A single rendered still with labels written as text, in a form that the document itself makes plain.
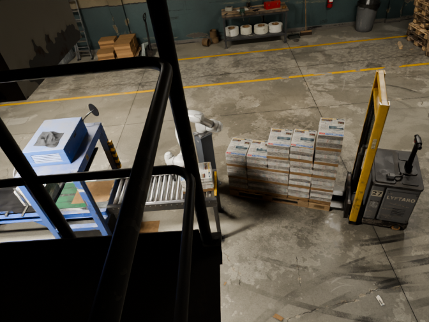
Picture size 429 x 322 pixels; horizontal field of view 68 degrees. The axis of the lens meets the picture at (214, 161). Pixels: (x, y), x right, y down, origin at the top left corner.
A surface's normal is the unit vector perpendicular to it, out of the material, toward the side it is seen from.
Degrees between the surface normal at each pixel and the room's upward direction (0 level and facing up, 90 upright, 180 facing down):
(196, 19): 90
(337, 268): 0
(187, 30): 90
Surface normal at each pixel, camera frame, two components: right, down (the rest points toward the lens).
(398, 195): -0.31, 0.65
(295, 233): -0.11, -0.75
